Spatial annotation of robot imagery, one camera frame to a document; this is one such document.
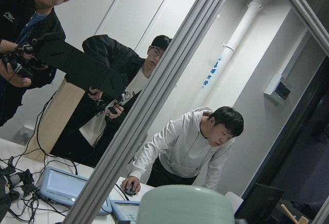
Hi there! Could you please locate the green plastic cup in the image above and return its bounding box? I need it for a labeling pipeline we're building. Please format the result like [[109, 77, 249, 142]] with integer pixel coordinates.
[[136, 185, 235, 223]]

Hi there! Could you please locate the person in white hoodie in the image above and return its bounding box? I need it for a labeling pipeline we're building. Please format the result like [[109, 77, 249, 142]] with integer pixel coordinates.
[[121, 106, 244, 193]]

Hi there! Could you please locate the person in white shirt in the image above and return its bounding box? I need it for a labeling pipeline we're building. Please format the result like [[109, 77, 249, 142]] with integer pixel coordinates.
[[50, 34, 171, 167]]

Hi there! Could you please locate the black computer mouse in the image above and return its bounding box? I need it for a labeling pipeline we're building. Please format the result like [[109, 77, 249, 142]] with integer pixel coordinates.
[[124, 183, 136, 196]]

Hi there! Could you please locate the blue teach pendant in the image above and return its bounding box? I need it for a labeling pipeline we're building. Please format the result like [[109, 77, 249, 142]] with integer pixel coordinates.
[[111, 200, 140, 224], [38, 166, 113, 216]]

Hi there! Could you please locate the black handheld controller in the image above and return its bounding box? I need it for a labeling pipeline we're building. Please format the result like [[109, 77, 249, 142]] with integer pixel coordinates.
[[1, 44, 48, 79]]

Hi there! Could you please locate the person in black jacket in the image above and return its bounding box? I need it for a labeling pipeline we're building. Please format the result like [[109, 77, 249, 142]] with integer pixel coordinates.
[[1, 0, 69, 125]]

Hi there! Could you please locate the aluminium frame post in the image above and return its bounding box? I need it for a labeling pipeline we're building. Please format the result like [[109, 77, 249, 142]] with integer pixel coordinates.
[[63, 0, 226, 223]]

